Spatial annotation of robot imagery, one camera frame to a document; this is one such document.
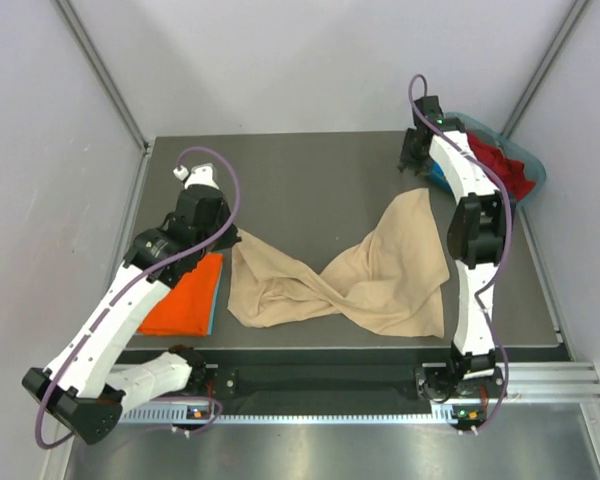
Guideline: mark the left aluminium corner post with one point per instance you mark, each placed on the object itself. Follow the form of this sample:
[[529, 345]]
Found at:
[[75, 25]]

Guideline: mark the aluminium frame rail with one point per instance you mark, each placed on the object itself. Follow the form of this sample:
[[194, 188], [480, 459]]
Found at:
[[553, 382]]

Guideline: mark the orange folded t shirt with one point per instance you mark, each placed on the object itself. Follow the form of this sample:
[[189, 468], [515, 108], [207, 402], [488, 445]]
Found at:
[[185, 310]]

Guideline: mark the right aluminium corner post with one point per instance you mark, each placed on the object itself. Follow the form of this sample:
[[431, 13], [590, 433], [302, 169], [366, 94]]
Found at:
[[574, 14]]

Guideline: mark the teal plastic basket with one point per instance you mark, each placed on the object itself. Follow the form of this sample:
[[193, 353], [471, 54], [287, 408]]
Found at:
[[534, 169]]

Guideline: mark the blue t shirt in basket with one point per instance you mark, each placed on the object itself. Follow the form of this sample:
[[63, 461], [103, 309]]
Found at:
[[436, 176]]

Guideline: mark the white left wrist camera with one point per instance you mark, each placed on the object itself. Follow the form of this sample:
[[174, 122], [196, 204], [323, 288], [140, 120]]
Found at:
[[203, 174]]

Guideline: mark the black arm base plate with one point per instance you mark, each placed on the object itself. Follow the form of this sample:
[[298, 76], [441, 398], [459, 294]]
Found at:
[[407, 373]]

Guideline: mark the red t shirt in basket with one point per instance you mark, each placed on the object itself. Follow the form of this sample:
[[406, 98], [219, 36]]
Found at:
[[510, 172]]

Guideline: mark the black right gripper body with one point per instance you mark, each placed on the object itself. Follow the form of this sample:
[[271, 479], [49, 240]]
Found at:
[[413, 158]]

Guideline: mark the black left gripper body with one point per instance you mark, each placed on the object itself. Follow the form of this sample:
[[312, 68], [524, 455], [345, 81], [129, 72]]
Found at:
[[225, 240]]

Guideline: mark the aluminium corner post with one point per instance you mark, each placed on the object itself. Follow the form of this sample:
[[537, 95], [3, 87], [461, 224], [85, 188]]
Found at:
[[75, 25], [574, 14]]

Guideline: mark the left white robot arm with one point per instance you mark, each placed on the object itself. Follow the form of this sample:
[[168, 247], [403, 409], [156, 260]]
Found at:
[[78, 388]]

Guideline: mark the beige t shirt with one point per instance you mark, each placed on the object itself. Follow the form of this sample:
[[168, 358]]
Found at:
[[389, 284]]

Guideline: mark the light blue folded t shirt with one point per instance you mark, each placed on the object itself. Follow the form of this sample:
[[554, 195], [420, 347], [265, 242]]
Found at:
[[219, 261]]

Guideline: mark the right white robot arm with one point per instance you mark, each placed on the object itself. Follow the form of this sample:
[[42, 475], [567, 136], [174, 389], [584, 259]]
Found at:
[[476, 240]]

